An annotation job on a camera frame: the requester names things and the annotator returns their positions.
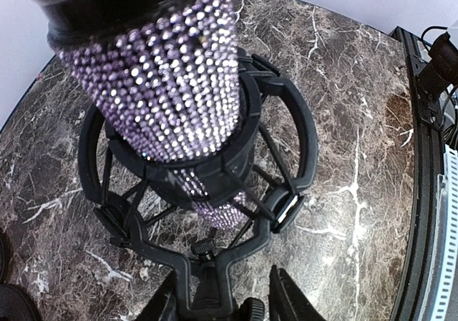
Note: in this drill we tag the purple rhinestone microphone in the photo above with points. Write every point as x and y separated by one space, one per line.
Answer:
163 73

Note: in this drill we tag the black front rail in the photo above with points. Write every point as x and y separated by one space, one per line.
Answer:
428 163

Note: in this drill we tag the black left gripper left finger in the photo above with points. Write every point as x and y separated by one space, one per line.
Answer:
163 304

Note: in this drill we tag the black tripod mic stand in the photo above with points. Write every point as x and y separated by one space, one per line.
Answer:
248 176

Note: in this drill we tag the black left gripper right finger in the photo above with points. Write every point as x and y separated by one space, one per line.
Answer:
286 300

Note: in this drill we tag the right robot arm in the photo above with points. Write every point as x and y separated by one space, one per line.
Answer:
441 70

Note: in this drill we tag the white slotted cable duct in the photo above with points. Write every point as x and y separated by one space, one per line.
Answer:
440 300

